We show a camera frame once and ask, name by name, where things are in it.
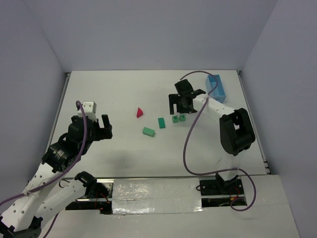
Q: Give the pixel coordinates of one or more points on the left table edge rail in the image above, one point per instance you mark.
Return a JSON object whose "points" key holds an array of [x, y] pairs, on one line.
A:
{"points": [[68, 74]]}

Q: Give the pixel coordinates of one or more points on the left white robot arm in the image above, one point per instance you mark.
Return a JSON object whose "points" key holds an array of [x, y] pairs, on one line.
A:
{"points": [[34, 207]]}

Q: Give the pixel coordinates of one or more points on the green F cube block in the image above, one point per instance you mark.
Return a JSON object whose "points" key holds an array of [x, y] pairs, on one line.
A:
{"points": [[182, 118]]}

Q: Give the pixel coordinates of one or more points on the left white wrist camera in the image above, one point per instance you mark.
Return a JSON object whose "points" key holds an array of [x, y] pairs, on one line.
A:
{"points": [[89, 108]]}

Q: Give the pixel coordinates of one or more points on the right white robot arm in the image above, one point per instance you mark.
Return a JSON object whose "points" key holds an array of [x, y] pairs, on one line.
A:
{"points": [[236, 132]]}

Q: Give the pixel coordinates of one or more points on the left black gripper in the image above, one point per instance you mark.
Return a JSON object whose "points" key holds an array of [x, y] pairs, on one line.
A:
{"points": [[98, 129]]}

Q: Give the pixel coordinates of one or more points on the light green rectangular block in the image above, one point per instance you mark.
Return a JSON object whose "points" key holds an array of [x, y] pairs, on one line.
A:
{"points": [[148, 132]]}

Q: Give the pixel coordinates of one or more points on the aluminium mounting rail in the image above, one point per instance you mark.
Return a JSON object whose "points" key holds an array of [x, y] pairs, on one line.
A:
{"points": [[210, 189]]}

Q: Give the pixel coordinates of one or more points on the green G cube block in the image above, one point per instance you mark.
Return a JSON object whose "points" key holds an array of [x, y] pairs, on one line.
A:
{"points": [[175, 119]]}

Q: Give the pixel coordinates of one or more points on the blue plastic box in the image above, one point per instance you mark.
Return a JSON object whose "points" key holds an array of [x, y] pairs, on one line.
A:
{"points": [[214, 83]]}

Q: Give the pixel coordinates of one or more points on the silver tape sheet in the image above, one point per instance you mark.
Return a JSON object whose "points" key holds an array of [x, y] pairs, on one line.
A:
{"points": [[156, 196]]}

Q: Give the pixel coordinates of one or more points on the red triangular wood block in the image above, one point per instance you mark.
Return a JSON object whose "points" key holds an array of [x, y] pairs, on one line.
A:
{"points": [[139, 113]]}

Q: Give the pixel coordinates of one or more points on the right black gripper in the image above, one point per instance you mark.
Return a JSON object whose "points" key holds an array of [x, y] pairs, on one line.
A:
{"points": [[180, 100]]}

